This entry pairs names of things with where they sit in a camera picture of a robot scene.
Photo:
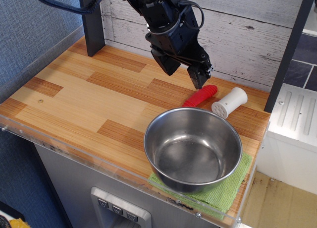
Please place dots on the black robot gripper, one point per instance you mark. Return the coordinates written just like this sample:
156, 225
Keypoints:
173, 34

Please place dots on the white salt shaker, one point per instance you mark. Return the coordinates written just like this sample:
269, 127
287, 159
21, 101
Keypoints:
230, 102

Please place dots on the white ridged sink unit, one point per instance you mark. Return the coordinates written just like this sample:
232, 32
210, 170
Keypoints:
289, 147

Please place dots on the dark grey post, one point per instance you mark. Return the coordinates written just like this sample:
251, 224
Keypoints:
93, 29
288, 54

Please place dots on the green cloth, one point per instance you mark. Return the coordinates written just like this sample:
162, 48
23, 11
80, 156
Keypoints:
221, 197

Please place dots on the clear acrylic edge guard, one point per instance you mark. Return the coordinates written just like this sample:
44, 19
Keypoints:
74, 172

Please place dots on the dark grey right post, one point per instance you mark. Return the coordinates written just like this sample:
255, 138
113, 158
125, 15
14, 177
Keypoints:
288, 54

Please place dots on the stainless steel pot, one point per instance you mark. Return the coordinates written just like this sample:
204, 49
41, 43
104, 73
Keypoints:
192, 150

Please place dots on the silver dispenser button panel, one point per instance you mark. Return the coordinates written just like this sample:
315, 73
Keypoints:
114, 212

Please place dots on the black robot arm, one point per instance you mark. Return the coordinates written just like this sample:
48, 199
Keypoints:
146, 7

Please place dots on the red handled metal fork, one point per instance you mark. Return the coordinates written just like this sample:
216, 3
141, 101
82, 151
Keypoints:
200, 96

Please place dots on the dark grey left post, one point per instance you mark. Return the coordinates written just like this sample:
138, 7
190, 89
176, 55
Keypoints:
93, 29

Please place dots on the yellow object in corner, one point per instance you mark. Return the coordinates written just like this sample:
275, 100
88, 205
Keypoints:
15, 223

